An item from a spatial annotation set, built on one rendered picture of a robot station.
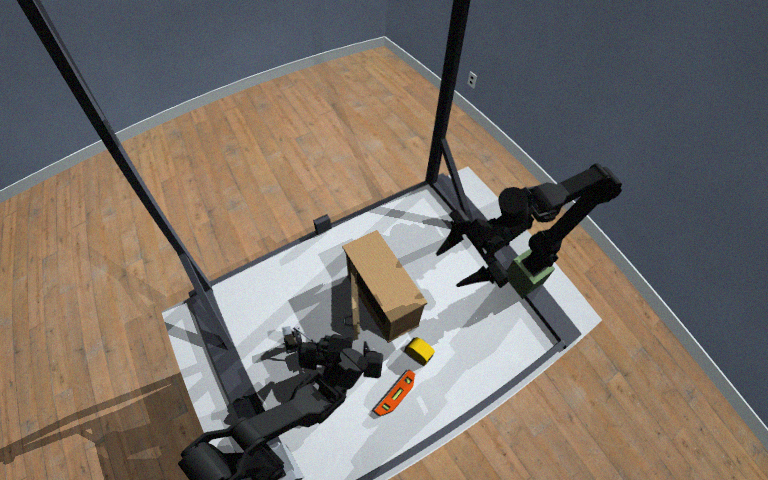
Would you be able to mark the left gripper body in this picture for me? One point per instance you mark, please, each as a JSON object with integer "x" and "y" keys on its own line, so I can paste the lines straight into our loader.
{"x": 497, "y": 270}

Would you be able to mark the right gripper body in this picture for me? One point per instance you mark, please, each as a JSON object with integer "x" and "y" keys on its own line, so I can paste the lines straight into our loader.
{"x": 309, "y": 358}

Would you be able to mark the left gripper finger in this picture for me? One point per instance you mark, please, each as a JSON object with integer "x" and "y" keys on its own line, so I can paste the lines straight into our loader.
{"x": 453, "y": 238}
{"x": 475, "y": 278}

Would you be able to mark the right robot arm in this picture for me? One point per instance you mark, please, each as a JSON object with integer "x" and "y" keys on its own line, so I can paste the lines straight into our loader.
{"x": 307, "y": 406}

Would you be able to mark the brown wooden cabinet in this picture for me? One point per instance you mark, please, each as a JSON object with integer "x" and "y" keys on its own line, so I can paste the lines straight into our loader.
{"x": 393, "y": 291}

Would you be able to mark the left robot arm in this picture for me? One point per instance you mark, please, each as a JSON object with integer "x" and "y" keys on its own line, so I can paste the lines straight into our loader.
{"x": 549, "y": 197}

